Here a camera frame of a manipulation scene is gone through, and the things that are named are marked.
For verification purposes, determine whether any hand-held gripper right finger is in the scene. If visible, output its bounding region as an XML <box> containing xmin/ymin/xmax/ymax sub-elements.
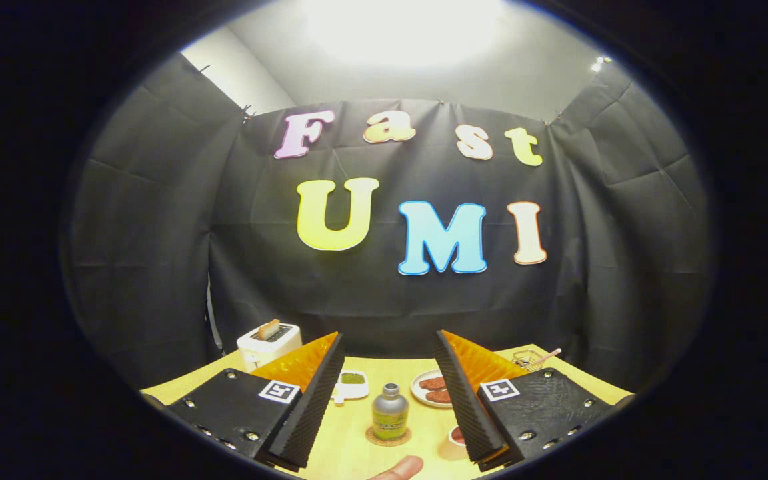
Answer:
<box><xmin>433</xmin><ymin>329</ymin><xmax>615</xmax><ymax>473</ymax></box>

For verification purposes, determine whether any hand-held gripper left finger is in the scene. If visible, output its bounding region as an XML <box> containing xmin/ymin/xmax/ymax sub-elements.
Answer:
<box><xmin>167</xmin><ymin>331</ymin><xmax>346</xmax><ymax>473</ymax></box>

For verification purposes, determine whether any beige cup with handle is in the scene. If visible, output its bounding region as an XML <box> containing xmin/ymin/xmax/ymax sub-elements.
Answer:
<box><xmin>439</xmin><ymin>425</ymin><xmax>471</xmax><ymax>461</ymax></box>

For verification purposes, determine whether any round cork coaster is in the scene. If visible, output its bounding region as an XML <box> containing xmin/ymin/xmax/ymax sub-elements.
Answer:
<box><xmin>365</xmin><ymin>427</ymin><xmax>413</xmax><ymax>447</ymax></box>

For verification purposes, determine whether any silver bottle with green label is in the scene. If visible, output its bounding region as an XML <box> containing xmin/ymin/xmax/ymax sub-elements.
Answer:
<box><xmin>371</xmin><ymin>383</ymin><xmax>410</xmax><ymax>441</ymax></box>

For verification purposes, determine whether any white divided condiment dish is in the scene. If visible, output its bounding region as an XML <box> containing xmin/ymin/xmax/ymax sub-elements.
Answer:
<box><xmin>331</xmin><ymin>369</ymin><xmax>370</xmax><ymax>405</ymax></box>

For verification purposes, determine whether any white round plate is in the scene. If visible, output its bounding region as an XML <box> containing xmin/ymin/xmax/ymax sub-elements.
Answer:
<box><xmin>411</xmin><ymin>369</ymin><xmax>455</xmax><ymax>409</ymax></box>

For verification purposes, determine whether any wooden table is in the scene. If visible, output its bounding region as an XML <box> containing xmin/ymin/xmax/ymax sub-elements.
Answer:
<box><xmin>141</xmin><ymin>345</ymin><xmax>635</xmax><ymax>480</ymax></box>

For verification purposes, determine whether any white toaster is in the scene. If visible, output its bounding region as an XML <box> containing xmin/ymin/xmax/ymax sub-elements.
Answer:
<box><xmin>237</xmin><ymin>323</ymin><xmax>303</xmax><ymax>372</ymax></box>

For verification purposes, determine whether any ceiling light panel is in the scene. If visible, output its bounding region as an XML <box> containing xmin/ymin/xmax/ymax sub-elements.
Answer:
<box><xmin>304</xmin><ymin>0</ymin><xmax>505</xmax><ymax>67</ymax></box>

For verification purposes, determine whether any wire mesh holder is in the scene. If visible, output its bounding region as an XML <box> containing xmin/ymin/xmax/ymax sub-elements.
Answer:
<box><xmin>512</xmin><ymin>349</ymin><xmax>548</xmax><ymax>372</ymax></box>

